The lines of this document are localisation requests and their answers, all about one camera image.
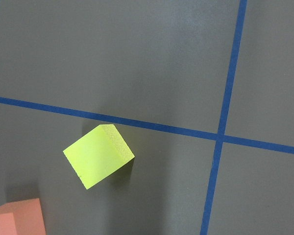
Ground orange foam block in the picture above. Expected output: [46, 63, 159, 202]
[0, 198, 46, 235]

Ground yellow foam block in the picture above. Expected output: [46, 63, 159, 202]
[63, 124, 135, 189]

